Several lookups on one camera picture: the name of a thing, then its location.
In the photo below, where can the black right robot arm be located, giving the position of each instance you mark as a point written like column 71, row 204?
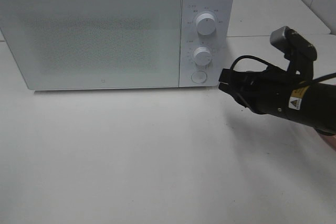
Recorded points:
column 324, row 108

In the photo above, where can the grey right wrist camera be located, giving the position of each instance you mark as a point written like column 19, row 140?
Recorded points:
column 300, row 53

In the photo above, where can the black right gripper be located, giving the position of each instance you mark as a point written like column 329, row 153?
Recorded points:
column 273, row 91

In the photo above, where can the round door release button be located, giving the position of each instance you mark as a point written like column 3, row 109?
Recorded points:
column 199, row 77

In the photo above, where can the pink round plate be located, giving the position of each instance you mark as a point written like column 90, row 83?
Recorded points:
column 330, row 140

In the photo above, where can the white microwave door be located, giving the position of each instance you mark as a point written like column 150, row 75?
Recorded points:
column 94, row 44

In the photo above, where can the upper white power knob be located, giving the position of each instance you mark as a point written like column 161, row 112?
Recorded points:
column 205, row 23

